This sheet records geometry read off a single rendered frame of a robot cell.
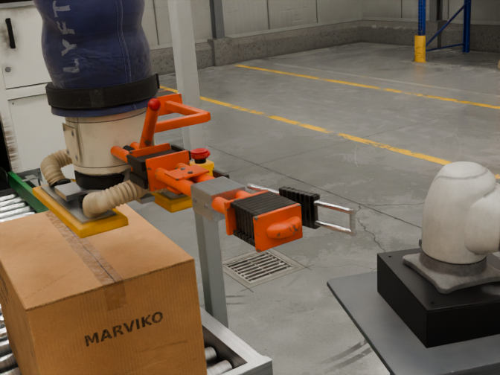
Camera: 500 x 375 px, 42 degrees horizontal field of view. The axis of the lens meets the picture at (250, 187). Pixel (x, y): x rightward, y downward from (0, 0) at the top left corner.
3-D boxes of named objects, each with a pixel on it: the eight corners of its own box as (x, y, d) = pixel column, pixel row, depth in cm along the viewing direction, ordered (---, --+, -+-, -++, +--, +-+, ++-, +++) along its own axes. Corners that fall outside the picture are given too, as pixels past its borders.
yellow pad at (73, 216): (33, 196, 150) (28, 175, 148) (74, 185, 155) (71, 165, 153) (80, 239, 122) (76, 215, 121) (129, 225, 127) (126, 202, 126)
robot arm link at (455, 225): (425, 231, 169) (431, 151, 161) (499, 241, 162) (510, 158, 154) (415, 259, 155) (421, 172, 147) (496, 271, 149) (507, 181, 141)
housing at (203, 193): (190, 211, 103) (187, 184, 102) (227, 201, 107) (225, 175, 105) (211, 223, 98) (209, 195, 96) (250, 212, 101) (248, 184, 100)
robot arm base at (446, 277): (450, 242, 175) (452, 223, 173) (507, 280, 156) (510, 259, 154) (391, 254, 170) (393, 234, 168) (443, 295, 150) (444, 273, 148)
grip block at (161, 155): (128, 182, 121) (123, 152, 119) (175, 170, 125) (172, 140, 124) (146, 193, 114) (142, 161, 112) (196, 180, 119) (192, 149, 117)
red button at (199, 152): (186, 162, 216) (184, 150, 215) (204, 158, 220) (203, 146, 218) (196, 166, 211) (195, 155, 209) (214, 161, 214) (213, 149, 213)
